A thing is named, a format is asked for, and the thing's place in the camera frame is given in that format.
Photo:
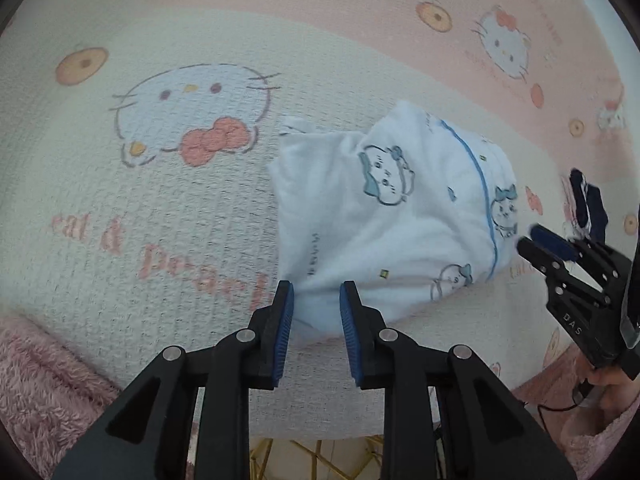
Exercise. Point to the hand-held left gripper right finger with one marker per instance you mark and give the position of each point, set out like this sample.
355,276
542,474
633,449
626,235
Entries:
347,335

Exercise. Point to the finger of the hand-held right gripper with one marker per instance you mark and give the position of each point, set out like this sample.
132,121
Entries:
552,242
537,255

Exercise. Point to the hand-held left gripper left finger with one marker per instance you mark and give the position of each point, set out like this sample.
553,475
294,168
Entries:
284,335

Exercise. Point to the white cat print pants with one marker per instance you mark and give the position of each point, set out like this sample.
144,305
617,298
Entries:
400,220

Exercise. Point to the person's right hand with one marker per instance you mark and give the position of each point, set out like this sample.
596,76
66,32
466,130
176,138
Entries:
620,390

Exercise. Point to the navy striped sock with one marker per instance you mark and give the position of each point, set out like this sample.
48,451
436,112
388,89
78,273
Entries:
595,210

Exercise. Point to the pink cat printed blanket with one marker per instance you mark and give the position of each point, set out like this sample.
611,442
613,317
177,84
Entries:
150,200

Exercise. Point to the pink fluffy cloth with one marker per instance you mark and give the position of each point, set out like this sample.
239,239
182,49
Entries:
45,385

